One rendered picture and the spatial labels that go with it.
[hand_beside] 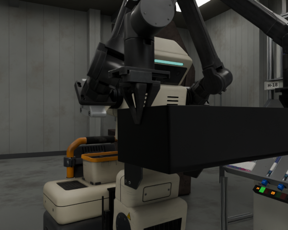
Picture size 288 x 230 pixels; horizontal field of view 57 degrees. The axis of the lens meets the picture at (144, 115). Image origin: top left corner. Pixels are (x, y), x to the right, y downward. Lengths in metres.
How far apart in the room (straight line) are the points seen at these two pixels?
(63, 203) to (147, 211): 0.34
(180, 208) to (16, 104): 6.63
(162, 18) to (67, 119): 7.10
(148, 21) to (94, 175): 0.85
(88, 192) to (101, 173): 0.11
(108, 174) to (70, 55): 6.61
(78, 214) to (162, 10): 0.88
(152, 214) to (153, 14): 0.66
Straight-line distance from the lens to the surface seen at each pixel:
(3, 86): 7.40
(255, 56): 6.76
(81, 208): 1.13
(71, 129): 7.51
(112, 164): 1.19
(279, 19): 0.91
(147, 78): 0.48
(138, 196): 0.92
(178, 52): 0.93
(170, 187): 1.00
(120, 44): 0.77
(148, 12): 0.44
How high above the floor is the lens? 1.11
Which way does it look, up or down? level
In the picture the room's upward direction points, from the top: straight up
